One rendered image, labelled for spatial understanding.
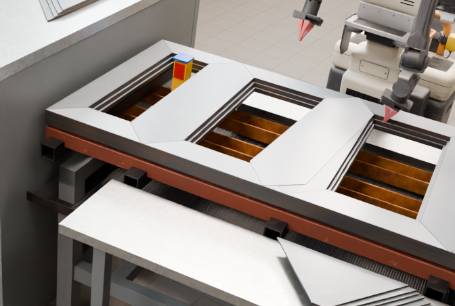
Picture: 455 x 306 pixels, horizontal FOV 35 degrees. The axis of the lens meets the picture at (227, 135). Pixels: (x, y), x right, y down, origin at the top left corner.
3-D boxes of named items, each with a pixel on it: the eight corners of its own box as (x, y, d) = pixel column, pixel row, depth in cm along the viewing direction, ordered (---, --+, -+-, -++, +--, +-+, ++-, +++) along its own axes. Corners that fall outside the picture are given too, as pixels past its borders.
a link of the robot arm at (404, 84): (431, 55, 226) (404, 47, 229) (422, 66, 217) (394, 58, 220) (422, 89, 232) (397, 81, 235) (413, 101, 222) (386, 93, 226)
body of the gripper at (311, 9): (317, 22, 255) (324, 2, 254) (292, 14, 258) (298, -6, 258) (322, 25, 261) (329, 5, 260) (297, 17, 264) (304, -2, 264)
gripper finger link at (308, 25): (302, 41, 256) (311, 16, 255) (285, 35, 259) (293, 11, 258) (308, 44, 262) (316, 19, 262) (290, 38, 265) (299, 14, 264)
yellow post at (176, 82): (181, 112, 265) (186, 64, 256) (169, 107, 267) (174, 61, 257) (187, 106, 269) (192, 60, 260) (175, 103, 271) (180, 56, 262)
